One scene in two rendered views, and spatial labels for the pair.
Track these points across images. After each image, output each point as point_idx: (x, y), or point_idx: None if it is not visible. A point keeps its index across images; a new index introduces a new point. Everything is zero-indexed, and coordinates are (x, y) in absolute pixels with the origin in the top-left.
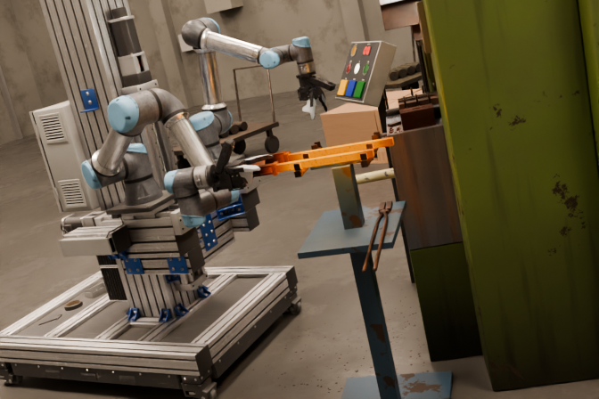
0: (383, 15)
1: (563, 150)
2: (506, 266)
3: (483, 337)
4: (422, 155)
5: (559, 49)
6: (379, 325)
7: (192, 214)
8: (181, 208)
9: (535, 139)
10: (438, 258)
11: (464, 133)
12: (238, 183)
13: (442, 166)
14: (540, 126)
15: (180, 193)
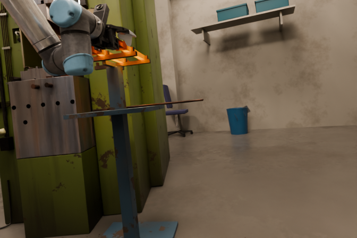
0: (47, 10)
1: (139, 91)
2: (138, 140)
3: (137, 181)
4: (83, 92)
5: None
6: (133, 177)
7: (92, 56)
8: (83, 45)
9: (136, 84)
10: (89, 157)
11: (129, 73)
12: (117, 42)
13: (88, 101)
14: (136, 79)
15: (86, 26)
